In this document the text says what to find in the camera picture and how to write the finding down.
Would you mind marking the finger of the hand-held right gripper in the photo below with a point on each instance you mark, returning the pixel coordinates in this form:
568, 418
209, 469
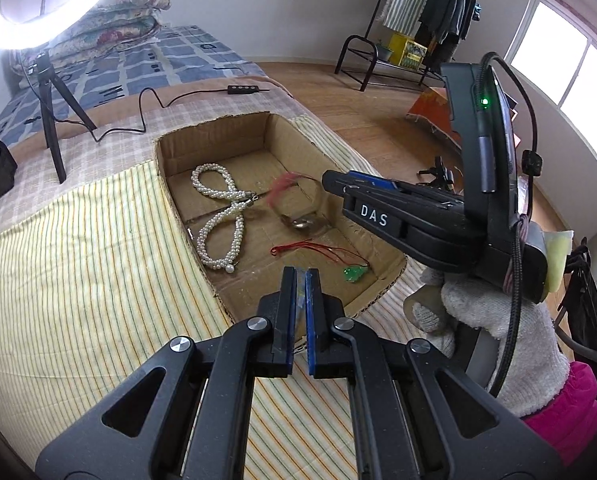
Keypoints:
338, 181
376, 180

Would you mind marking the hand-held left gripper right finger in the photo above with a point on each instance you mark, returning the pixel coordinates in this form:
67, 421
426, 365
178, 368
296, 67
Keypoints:
314, 320

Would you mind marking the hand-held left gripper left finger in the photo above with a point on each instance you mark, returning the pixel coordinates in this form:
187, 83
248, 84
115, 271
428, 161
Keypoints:
288, 320

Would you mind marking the cardboard box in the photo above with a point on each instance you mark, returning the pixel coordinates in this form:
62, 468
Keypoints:
258, 140

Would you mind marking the person's right forearm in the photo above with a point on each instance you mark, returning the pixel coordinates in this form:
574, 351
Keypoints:
568, 420

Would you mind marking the person's right hand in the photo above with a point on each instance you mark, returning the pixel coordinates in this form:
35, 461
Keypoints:
478, 300

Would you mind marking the small black stand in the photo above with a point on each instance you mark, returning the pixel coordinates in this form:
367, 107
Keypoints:
438, 175

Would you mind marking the orange covered low table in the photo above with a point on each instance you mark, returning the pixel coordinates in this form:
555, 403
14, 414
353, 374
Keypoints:
433, 110

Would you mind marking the black clothes rack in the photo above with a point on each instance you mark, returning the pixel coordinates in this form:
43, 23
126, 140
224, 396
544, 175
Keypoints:
351, 55

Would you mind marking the small potted plant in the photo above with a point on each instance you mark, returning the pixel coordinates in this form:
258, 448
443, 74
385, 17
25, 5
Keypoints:
384, 50

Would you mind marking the black inline remote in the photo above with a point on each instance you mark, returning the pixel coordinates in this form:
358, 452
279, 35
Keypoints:
243, 89

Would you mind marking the yellow crate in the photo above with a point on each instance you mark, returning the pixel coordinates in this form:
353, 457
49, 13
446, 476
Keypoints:
408, 50

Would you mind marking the pale yellow cloth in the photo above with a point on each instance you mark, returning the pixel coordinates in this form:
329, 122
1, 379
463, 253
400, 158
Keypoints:
560, 260

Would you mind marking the dark green hanging garment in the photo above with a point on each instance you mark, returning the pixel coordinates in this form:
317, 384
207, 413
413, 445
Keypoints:
441, 10

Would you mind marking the black hanging garment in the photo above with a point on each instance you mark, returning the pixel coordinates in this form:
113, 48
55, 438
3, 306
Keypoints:
468, 12

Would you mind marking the blue patterned bed sheet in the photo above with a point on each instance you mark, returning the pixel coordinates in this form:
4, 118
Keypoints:
178, 60

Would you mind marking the window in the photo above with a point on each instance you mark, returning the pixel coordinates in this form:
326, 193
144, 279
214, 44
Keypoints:
568, 60

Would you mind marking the folded floral quilt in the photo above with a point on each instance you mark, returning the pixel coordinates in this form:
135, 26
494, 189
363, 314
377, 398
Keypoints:
108, 20

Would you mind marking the black tripod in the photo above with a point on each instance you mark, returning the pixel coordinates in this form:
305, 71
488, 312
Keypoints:
42, 67

